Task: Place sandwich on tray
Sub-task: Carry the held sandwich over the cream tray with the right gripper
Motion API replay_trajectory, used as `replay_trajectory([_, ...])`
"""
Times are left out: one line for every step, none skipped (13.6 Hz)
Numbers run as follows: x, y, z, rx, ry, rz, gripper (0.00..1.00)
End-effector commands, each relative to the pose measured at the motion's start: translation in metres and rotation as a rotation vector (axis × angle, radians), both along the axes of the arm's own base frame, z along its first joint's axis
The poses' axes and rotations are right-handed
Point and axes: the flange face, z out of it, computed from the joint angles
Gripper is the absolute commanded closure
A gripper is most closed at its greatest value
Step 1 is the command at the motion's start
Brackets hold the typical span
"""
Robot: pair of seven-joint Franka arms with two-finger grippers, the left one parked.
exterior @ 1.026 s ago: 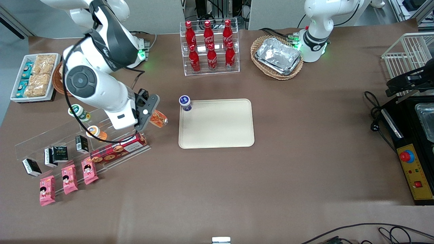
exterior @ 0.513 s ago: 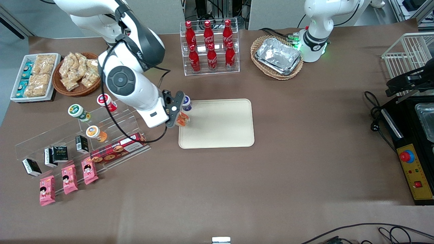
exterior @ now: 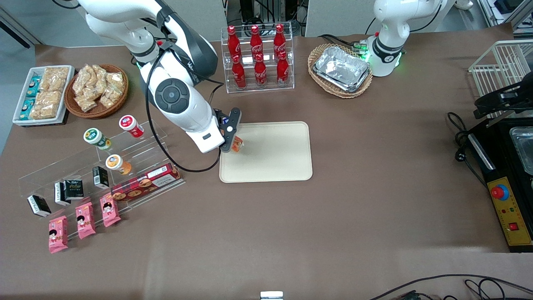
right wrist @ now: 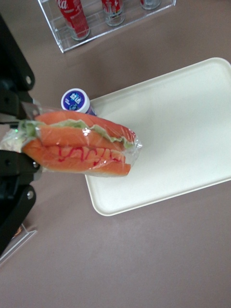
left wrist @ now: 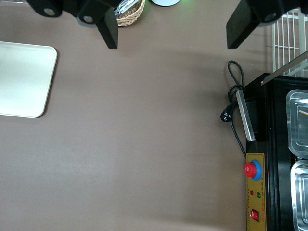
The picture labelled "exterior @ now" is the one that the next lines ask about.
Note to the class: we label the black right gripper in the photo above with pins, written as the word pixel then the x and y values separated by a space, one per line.
pixel 217 112

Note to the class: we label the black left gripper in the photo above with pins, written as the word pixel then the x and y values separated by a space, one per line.
pixel 496 99

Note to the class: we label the orange snack packet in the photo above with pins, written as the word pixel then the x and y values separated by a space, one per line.
pixel 238 145

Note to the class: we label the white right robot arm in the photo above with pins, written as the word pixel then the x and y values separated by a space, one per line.
pixel 187 112

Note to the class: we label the beige plastic serving tray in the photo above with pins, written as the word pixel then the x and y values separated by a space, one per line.
pixel 270 156

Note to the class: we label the black tray sealing machine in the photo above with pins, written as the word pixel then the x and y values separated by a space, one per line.
pixel 499 162

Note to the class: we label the white rectangular snack tray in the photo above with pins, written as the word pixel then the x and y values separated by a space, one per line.
pixel 16 118

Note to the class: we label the silver metal bar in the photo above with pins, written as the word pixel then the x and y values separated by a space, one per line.
pixel 499 122

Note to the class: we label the steel food container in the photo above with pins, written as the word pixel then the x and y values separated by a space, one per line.
pixel 524 146

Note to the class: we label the clear acrylic bottle rack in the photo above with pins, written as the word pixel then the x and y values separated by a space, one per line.
pixel 268 88

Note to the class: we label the red cola bottle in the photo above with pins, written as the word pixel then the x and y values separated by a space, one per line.
pixel 260 74
pixel 282 71
pixel 239 75
pixel 279 40
pixel 255 41
pixel 233 43

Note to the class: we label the red mushroom stop button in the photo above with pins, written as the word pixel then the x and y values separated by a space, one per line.
pixel 496 192

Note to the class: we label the clear acrylic stepped shelf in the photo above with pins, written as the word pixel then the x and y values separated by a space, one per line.
pixel 137 150

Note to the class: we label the red cookie box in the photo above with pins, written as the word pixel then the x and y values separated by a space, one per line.
pixel 141 184

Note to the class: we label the red lid cup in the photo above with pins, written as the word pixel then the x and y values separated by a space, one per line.
pixel 129 123

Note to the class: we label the orange lid cup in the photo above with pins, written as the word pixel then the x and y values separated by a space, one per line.
pixel 113 161

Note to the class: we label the light wicker basket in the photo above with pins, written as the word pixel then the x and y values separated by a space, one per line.
pixel 333 93

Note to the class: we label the clear bagged puffed snack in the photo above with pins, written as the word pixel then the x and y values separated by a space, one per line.
pixel 86 102
pixel 107 99
pixel 116 79
pixel 96 75
pixel 81 81

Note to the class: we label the brown wicker basket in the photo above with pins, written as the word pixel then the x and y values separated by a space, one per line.
pixel 100 112

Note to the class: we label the small black drink carton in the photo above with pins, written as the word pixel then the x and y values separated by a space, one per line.
pixel 60 196
pixel 100 177
pixel 75 189
pixel 39 206

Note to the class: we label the green lid cup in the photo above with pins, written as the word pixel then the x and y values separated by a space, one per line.
pixel 93 135

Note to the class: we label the black background equipment rack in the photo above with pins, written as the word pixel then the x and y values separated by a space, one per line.
pixel 250 10

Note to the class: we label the pink cartoon snack pack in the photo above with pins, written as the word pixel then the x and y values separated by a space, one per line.
pixel 58 235
pixel 85 221
pixel 110 210

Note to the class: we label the stacked aluminium foil trays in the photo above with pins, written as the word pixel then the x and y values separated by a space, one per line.
pixel 341 66

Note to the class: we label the wrapped rice cracker pack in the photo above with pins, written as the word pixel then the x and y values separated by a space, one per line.
pixel 46 104
pixel 55 79

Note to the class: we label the teal snack packet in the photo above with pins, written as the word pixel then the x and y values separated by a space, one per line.
pixel 28 108
pixel 34 86

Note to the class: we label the small circuit board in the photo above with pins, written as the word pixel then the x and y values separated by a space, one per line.
pixel 410 296

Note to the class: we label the aluminium frame structure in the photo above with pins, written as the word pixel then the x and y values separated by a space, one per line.
pixel 520 16

